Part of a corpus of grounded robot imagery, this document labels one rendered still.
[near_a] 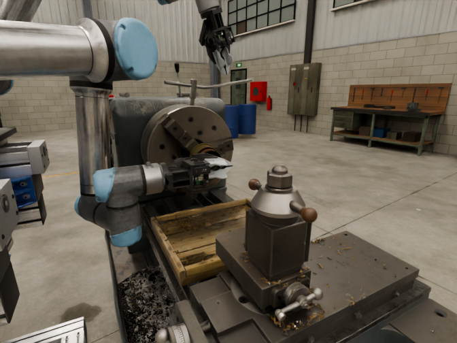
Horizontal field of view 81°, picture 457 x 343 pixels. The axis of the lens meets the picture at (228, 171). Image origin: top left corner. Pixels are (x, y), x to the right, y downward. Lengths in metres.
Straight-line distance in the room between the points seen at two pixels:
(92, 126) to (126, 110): 0.31
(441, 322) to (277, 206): 0.38
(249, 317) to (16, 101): 10.71
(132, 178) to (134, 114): 0.43
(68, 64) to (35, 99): 10.36
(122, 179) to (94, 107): 0.20
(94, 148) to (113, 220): 0.19
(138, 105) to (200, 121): 0.25
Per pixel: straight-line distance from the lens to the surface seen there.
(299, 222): 0.41
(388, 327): 0.60
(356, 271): 0.57
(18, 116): 10.97
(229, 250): 0.49
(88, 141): 0.75
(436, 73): 7.38
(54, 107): 10.94
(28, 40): 0.55
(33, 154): 1.05
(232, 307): 0.46
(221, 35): 1.02
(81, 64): 0.58
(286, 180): 0.38
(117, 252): 1.45
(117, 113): 1.03
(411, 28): 7.77
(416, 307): 0.66
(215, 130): 0.96
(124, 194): 0.66
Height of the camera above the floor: 1.29
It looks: 17 degrees down
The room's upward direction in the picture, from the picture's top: straight up
